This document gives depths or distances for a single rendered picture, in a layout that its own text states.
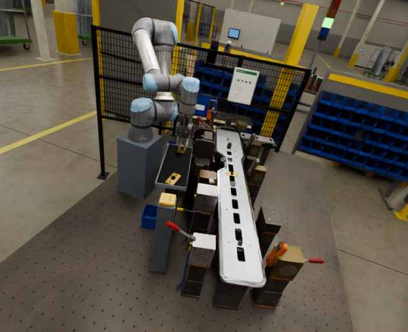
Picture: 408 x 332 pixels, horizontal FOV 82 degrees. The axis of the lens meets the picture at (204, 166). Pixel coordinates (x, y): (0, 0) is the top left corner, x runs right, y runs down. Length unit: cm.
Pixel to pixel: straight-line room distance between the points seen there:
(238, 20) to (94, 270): 756
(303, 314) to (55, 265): 119
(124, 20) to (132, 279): 325
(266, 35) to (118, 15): 502
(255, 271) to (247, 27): 748
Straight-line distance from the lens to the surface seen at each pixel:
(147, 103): 138
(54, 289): 132
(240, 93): 232
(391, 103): 372
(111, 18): 393
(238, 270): 101
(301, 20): 237
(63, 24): 870
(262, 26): 798
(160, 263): 124
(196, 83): 109
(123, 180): 162
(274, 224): 120
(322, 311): 147
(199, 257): 100
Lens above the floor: 180
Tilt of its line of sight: 33 degrees down
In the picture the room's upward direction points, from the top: 12 degrees clockwise
